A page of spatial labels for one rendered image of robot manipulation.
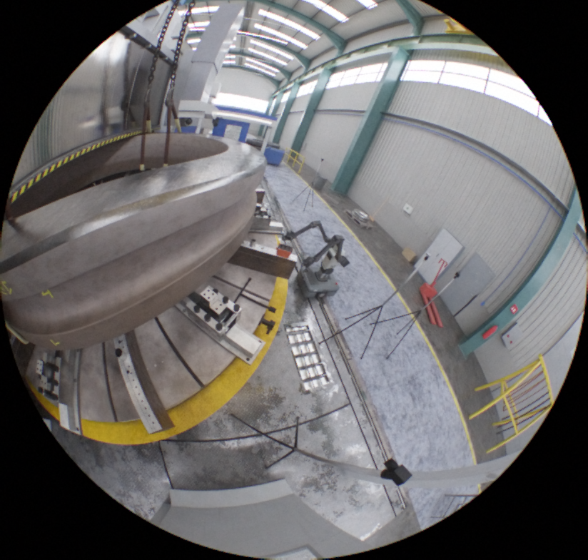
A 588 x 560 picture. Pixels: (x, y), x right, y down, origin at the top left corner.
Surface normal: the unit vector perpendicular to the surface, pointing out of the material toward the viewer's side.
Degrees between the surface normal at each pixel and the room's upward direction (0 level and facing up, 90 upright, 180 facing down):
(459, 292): 90
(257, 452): 0
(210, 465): 0
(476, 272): 90
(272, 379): 0
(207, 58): 90
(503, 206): 90
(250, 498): 37
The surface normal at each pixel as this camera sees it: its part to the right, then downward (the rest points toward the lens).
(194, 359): 0.32, -0.71
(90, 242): 0.72, 0.62
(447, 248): -0.90, -0.03
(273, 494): 0.09, -0.99
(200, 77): 0.29, 0.71
